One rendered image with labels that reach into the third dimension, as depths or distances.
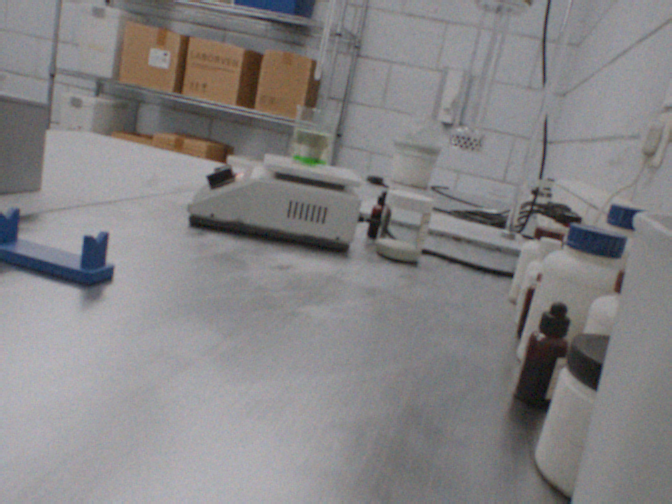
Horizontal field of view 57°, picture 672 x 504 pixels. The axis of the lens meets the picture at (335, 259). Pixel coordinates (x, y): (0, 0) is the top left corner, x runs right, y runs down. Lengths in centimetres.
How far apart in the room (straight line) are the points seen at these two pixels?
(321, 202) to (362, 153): 248
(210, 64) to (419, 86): 101
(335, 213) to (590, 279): 35
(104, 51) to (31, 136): 263
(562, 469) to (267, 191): 49
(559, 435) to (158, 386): 21
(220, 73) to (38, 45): 135
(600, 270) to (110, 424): 34
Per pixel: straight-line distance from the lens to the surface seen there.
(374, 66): 321
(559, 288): 48
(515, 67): 315
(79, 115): 336
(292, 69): 294
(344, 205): 73
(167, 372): 37
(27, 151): 78
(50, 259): 51
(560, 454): 34
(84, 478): 28
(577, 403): 33
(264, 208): 73
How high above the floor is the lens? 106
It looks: 13 degrees down
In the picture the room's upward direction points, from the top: 12 degrees clockwise
